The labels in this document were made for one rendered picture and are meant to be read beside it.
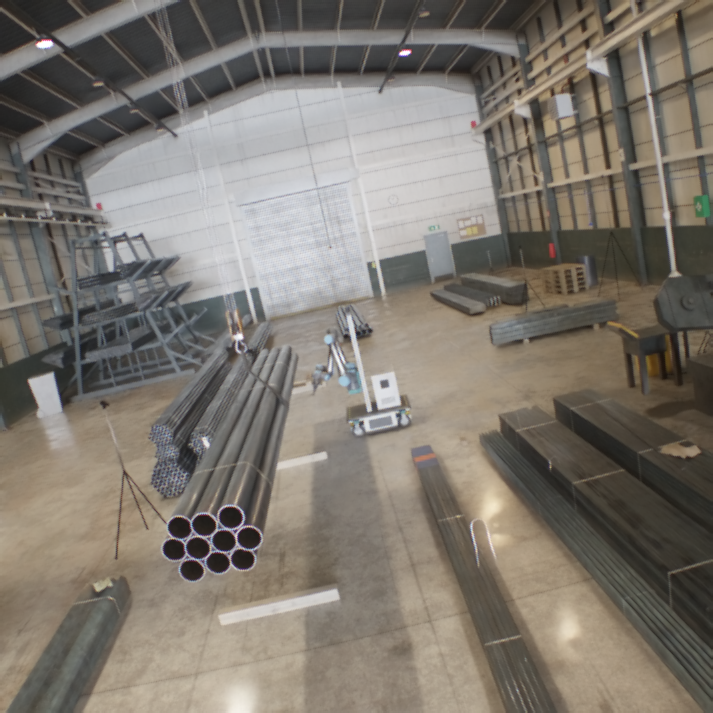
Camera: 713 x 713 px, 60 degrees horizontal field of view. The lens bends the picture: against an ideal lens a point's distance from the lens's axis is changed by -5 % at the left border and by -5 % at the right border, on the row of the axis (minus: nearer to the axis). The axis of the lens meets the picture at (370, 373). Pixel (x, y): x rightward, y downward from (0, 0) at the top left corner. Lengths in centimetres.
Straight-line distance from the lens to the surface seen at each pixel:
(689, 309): 775
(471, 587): 501
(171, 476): 892
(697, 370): 811
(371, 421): 923
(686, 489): 538
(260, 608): 559
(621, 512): 523
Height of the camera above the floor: 282
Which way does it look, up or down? 12 degrees down
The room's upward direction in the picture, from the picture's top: 12 degrees counter-clockwise
